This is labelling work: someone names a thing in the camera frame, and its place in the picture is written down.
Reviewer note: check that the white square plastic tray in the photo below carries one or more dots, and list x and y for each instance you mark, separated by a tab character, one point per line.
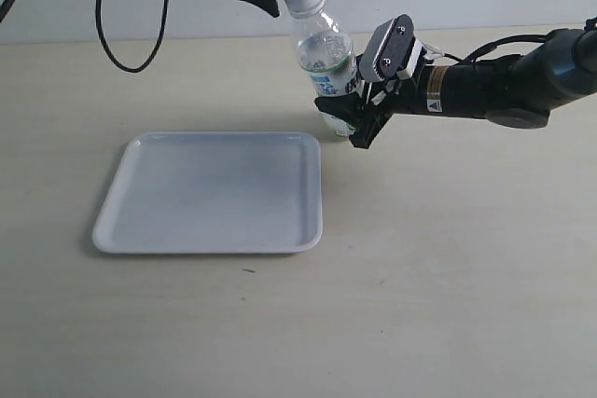
214	192

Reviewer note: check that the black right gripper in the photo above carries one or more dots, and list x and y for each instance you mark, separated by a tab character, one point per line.
368	110

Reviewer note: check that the clear plastic drink bottle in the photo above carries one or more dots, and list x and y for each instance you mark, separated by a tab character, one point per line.
325	53

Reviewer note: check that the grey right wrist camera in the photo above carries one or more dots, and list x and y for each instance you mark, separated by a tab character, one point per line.
392	51

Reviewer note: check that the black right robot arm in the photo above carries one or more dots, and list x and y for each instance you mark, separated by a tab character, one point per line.
515	91

